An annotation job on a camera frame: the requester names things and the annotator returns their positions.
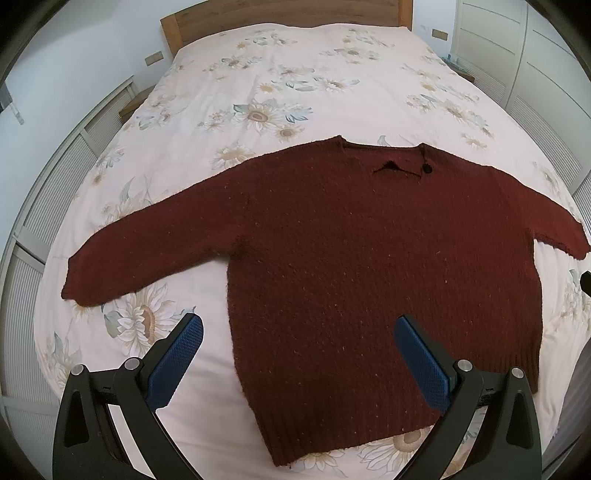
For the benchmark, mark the right wall switch plate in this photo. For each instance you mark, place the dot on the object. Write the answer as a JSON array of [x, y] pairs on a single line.
[[439, 34]]

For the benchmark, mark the right wooden nightstand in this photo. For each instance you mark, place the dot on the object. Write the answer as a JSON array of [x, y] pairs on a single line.
[[458, 69]]

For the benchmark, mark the dark red knit sweater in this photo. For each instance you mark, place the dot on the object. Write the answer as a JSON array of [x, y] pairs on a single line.
[[328, 243]]

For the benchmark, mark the left wall switch plate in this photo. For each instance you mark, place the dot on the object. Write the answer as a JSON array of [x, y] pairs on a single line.
[[153, 58]]

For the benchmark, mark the wall switch plate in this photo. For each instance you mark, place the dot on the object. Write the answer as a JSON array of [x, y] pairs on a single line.
[[153, 58], [439, 34]]

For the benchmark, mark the wooden nightstand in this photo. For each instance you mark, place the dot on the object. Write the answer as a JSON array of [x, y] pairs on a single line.
[[458, 69], [126, 112]]

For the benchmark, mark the white wardrobe right side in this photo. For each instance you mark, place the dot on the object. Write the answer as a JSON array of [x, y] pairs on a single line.
[[519, 60]]

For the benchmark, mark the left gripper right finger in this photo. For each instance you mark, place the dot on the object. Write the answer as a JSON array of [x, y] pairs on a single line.
[[508, 444]]

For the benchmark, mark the left wooden nightstand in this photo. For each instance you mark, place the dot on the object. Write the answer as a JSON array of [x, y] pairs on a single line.
[[126, 112]]

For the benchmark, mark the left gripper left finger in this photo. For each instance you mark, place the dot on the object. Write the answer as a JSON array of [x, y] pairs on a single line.
[[86, 443]]

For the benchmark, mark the wooden headboard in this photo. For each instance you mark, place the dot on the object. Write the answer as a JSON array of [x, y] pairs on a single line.
[[209, 17]]

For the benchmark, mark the white cabinet left side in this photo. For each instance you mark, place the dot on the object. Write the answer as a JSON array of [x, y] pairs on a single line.
[[28, 405]]

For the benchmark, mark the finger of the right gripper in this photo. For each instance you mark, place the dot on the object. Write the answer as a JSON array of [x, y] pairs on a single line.
[[585, 282]]

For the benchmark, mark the floral pink bed sheet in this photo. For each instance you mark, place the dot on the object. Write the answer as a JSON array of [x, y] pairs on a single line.
[[225, 99]]

